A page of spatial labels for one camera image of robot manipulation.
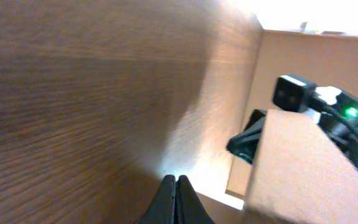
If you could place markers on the brown cardboard box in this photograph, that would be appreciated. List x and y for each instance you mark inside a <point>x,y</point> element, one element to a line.
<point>299,174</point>

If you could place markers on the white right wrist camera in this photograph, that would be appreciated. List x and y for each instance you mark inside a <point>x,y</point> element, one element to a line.
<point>294,93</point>

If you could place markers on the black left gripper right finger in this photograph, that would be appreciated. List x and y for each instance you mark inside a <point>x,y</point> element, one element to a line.
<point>188,207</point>

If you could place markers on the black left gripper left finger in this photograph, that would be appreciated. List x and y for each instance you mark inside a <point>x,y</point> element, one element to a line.
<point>162,207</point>

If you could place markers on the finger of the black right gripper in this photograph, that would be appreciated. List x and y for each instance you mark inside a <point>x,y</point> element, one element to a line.
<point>244,144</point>

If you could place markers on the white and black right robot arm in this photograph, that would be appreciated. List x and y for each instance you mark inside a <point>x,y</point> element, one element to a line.
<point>338,121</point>

